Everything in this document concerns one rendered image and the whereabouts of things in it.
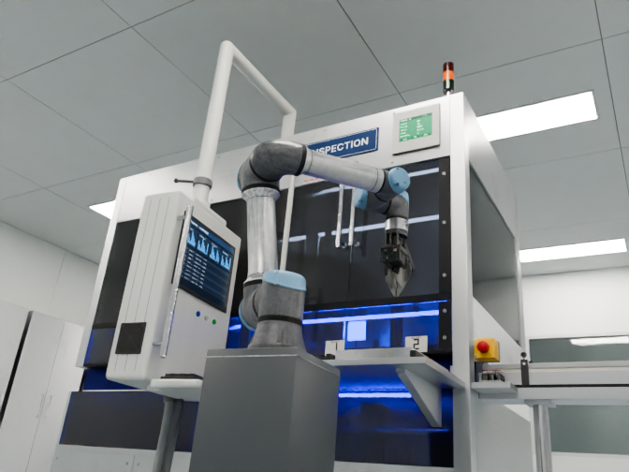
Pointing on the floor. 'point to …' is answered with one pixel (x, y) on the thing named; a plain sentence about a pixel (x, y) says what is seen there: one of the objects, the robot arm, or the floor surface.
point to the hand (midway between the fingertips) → (397, 293)
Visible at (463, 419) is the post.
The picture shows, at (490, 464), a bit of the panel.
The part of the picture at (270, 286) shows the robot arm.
